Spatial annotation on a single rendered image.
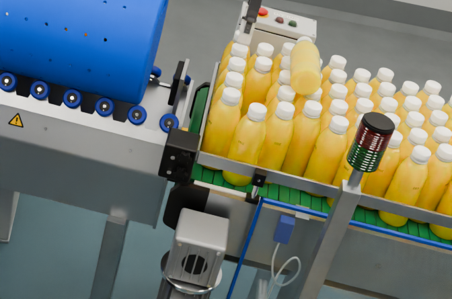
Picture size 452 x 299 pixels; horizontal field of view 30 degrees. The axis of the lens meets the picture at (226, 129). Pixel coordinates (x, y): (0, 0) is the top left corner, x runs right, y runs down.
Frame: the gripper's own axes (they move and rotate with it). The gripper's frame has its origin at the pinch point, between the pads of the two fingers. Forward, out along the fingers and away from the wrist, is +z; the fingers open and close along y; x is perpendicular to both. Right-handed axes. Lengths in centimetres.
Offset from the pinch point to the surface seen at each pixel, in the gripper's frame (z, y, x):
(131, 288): 115, -23, -12
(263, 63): 5.6, 5.0, 5.7
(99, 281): 74, 19, -20
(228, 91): 5.6, 21.4, -1.1
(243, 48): 5.6, 0.4, 0.5
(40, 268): 115, -22, -42
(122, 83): 9.5, 23.0, -23.6
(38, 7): -2.2, 20.9, -44.2
